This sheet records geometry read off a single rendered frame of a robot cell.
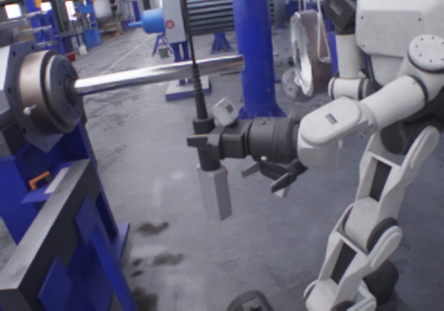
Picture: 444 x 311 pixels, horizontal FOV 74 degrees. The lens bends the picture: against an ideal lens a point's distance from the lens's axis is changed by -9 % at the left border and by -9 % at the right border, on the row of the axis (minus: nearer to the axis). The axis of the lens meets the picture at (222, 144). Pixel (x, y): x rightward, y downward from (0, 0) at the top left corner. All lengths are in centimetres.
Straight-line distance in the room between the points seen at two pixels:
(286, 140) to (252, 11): 234
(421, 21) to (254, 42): 215
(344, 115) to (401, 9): 40
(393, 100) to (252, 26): 232
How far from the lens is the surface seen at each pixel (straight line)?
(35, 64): 143
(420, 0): 88
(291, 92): 170
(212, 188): 69
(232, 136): 59
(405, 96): 63
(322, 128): 55
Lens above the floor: 137
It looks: 26 degrees down
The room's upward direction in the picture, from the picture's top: 8 degrees counter-clockwise
